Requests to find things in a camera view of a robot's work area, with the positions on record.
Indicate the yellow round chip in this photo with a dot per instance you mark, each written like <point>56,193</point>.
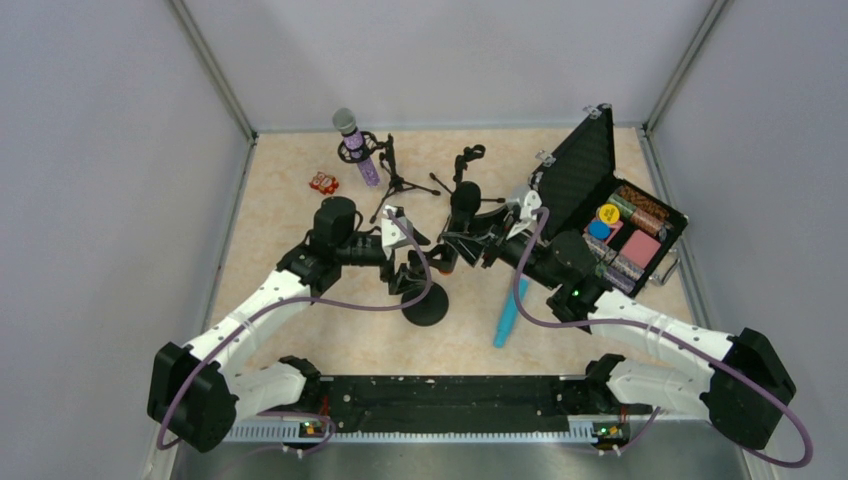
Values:
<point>609,213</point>

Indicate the blue round chip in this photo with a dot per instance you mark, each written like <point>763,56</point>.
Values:
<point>599,230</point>

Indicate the black microphone orange end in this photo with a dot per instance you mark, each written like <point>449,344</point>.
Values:
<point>465,201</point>

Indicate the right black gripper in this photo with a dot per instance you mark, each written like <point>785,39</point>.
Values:
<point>477,242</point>

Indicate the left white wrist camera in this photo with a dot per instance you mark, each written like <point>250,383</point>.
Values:
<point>395,229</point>

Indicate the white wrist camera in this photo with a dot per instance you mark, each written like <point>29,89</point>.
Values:
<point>395,229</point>
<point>522,202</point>

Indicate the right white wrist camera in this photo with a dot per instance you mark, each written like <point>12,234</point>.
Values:
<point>522,202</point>

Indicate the pink card box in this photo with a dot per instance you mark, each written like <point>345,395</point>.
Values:
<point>640,248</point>

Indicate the poker chip rolls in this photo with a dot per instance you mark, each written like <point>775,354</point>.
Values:
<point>639,211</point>

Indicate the black foam lined case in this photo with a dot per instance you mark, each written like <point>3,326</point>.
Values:
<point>580,173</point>

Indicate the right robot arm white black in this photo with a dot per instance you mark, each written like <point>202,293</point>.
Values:
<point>735,382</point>

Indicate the purple glitter microphone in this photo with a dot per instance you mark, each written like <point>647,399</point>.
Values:
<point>354,149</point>

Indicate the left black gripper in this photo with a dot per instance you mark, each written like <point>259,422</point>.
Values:
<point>395,266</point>

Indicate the teal microphone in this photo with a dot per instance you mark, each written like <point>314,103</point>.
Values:
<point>509,313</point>

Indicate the round base microphone stand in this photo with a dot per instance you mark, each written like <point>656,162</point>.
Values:
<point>432,303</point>

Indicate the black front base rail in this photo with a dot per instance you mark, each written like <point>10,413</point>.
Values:
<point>450,404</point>

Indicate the red owl toy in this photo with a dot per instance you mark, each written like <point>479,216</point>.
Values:
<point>324,183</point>

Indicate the shock mount tripod stand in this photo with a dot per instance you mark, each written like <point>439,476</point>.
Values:
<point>385,151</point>

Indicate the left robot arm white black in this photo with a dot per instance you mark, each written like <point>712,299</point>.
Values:
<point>200,390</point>

